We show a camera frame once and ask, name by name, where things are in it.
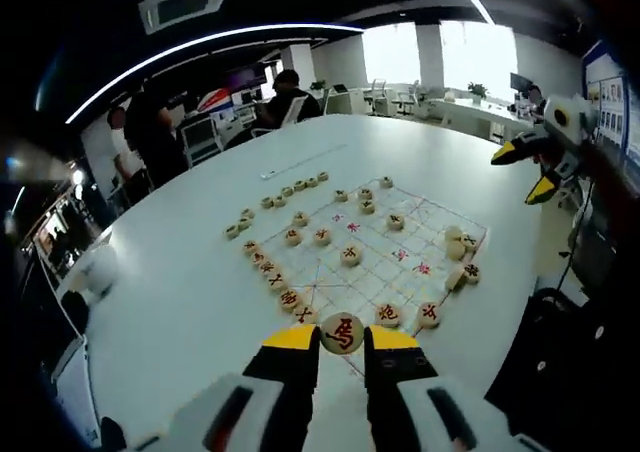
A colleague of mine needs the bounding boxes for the black cable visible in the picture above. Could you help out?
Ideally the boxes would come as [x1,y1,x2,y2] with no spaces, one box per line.
[557,174,597,293]

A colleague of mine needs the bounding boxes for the ceiling air conditioner vent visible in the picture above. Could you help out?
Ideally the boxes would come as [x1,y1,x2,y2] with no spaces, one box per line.
[137,0,237,36]

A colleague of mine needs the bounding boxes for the white office cabinet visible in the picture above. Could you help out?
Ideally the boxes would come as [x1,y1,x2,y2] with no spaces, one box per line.
[324,89,371,118]

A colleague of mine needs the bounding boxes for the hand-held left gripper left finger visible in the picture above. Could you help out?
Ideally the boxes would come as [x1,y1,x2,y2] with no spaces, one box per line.
[132,323,322,452]

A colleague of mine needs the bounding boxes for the black computer mouse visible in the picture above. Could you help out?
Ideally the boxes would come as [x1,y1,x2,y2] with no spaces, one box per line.
[99,416,129,448]

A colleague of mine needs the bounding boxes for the group of wooden chess pieces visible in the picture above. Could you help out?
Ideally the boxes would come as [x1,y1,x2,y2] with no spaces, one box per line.
[223,170,484,331]

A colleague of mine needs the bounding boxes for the purple wall screen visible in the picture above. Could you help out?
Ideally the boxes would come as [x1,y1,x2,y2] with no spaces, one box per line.
[227,69,269,91]

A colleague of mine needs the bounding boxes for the red-marked round chess piece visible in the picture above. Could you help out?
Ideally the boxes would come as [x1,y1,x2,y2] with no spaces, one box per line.
[320,311,365,357]

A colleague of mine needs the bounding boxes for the white laptop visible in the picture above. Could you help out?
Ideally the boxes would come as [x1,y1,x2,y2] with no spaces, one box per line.
[22,211,104,446]

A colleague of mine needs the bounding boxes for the white round pot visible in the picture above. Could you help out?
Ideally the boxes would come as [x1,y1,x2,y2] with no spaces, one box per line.
[82,244,120,298]

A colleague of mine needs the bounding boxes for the white mesh office chair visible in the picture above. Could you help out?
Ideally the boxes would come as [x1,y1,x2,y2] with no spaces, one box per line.
[178,115,225,168]

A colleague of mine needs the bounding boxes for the blue wall notice board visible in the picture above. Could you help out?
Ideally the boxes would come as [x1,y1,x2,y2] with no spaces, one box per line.
[579,41,636,158]

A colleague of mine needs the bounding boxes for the white red-lined chessboard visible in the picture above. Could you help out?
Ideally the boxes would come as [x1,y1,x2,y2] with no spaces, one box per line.
[247,177,489,378]

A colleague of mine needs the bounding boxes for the black round pouch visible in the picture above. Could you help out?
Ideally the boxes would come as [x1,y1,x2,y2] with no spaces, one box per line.
[60,291,91,336]

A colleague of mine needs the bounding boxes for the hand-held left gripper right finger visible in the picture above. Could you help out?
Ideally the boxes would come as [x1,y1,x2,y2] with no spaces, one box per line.
[362,323,544,452]

